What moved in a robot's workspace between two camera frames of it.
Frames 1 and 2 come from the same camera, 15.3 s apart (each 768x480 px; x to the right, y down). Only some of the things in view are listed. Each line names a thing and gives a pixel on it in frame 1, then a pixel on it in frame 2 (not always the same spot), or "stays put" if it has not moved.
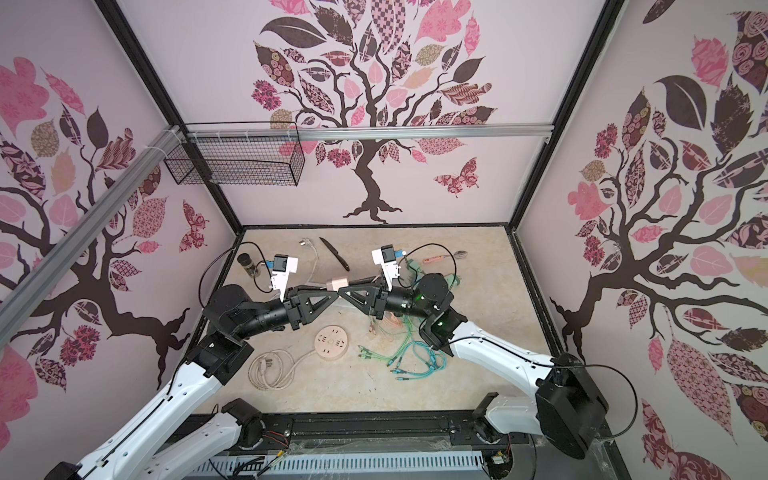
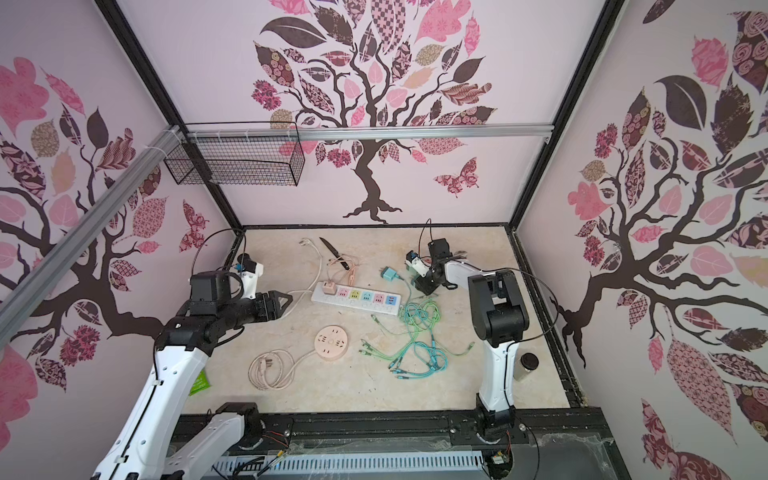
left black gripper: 299,307 -> 265,300
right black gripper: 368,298 -> 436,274
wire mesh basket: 242,154 stays put
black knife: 335,253 stays put
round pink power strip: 331,342 stays put
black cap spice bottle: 246,260 stays put
